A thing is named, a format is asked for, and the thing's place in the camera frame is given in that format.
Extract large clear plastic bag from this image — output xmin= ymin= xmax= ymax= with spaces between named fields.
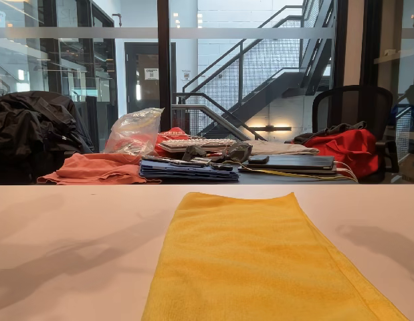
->
xmin=104 ymin=107 xmax=165 ymax=157

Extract silver keypad phone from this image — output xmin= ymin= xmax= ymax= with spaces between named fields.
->
xmin=166 ymin=159 xmax=210 ymax=167

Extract black jacket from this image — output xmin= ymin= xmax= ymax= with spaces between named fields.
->
xmin=0 ymin=90 xmax=94 ymax=185

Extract cardboard boxes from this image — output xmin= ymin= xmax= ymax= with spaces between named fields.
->
xmin=398 ymin=156 xmax=414 ymax=185

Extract white charging cables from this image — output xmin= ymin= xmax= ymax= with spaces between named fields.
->
xmin=333 ymin=161 xmax=360 ymax=183

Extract glowing wall light bar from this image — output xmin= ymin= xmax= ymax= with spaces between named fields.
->
xmin=246 ymin=124 xmax=292 ymax=132

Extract black tablet case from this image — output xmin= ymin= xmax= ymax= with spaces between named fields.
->
xmin=238 ymin=155 xmax=338 ymax=175

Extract salmon orange cloth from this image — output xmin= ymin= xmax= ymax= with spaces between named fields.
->
xmin=37 ymin=152 xmax=163 ymax=185

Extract red bag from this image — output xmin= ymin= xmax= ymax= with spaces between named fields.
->
xmin=292 ymin=121 xmax=381 ymax=180

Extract red cloth with white print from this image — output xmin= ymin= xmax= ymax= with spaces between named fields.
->
xmin=155 ymin=126 xmax=191 ymax=155

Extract black mesh office chair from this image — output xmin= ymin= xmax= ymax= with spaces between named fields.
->
xmin=312 ymin=85 xmax=400 ymax=184

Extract blue folder stack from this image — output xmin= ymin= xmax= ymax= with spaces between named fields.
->
xmin=138 ymin=159 xmax=241 ymax=183

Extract white keyboard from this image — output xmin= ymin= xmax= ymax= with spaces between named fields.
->
xmin=159 ymin=138 xmax=236 ymax=154

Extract black framed glass door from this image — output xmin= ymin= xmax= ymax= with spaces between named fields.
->
xmin=124 ymin=42 xmax=177 ymax=115

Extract black metal staircase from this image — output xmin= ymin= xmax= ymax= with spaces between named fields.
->
xmin=172 ymin=0 xmax=338 ymax=142

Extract beige folded cloth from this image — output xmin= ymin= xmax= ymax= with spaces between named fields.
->
xmin=249 ymin=140 xmax=320 ymax=156

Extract yellow microfiber towel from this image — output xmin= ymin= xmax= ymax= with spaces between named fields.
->
xmin=140 ymin=191 xmax=410 ymax=321

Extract yellow cable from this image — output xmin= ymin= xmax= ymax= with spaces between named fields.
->
xmin=238 ymin=160 xmax=348 ymax=181

